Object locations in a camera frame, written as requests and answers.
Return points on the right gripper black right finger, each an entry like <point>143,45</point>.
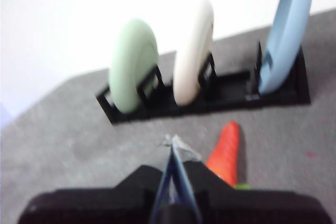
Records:
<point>249,208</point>

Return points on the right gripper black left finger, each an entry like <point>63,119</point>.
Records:
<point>92,205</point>

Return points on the orange carrot with green leaves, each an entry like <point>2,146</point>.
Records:
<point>225,155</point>

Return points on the pale green plate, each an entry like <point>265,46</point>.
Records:
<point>128,69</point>

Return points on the black plate rack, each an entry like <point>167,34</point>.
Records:
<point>231,93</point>

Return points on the cream white plate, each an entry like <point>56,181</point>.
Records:
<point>191,58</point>

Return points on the light blue plate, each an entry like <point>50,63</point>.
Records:
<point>286,37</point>

